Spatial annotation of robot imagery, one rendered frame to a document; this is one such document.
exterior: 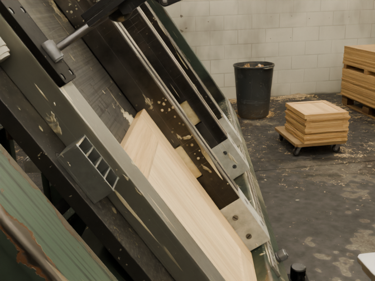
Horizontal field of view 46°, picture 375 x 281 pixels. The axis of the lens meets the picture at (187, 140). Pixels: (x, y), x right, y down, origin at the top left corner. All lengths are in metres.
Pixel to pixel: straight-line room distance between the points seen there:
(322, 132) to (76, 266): 3.95
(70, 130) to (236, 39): 5.87
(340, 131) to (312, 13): 2.77
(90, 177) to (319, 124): 3.74
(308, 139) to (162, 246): 3.63
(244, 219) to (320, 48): 5.91
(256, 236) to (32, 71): 0.65
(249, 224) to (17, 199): 0.72
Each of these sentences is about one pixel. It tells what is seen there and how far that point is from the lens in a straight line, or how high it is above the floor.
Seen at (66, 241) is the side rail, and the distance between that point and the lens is 0.35.
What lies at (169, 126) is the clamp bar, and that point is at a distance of 0.90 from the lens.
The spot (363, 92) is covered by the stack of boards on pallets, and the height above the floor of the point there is 0.28.
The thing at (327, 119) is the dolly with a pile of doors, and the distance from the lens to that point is 4.19.
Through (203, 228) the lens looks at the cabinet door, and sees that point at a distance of 0.80.
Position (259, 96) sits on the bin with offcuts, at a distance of 5.38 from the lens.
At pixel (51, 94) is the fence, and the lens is 0.54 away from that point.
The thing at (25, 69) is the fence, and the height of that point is 1.37.
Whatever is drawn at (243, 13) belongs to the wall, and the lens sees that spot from 6.36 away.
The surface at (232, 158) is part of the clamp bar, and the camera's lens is 1.38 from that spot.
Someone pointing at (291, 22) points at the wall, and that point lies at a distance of 6.58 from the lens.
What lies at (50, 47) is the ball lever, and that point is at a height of 1.39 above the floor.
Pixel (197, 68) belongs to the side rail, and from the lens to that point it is 2.40.
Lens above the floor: 1.44
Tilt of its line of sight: 18 degrees down
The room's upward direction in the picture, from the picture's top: 2 degrees counter-clockwise
